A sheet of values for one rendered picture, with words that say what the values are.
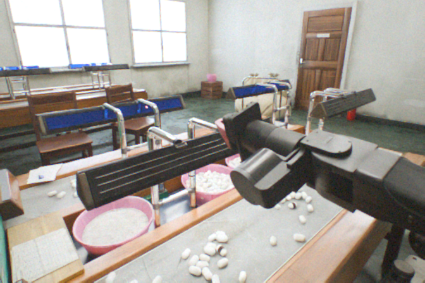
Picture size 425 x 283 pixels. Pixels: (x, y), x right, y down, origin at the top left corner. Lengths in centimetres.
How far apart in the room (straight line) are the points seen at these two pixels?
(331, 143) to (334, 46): 519
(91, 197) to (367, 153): 47
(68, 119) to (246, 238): 78
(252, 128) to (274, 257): 54
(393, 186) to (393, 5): 513
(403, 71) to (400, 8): 101
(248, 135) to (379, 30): 504
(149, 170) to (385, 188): 45
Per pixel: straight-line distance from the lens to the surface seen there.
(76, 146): 271
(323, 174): 34
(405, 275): 128
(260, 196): 33
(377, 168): 32
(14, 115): 319
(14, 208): 111
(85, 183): 56
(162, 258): 86
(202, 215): 96
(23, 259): 95
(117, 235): 98
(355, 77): 546
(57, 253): 92
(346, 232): 99
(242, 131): 42
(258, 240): 91
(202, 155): 67
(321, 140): 34
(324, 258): 88
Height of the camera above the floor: 135
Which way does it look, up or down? 17 degrees down
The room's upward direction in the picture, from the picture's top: straight up
